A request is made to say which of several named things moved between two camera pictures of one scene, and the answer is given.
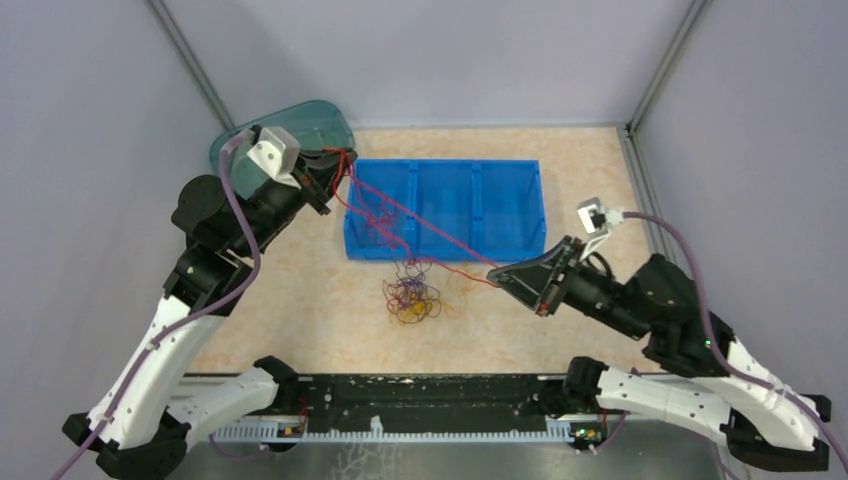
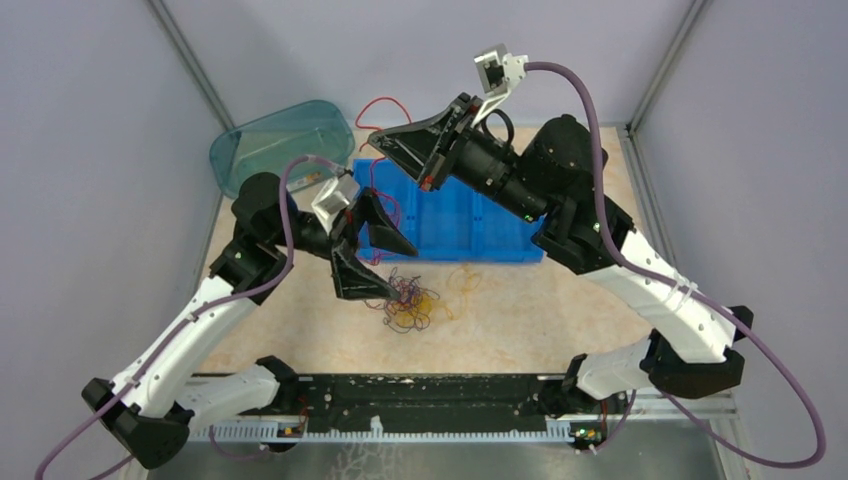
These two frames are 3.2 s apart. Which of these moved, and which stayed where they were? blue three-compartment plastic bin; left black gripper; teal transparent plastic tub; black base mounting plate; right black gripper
Moved: right black gripper; left black gripper
Stayed: teal transparent plastic tub; blue three-compartment plastic bin; black base mounting plate
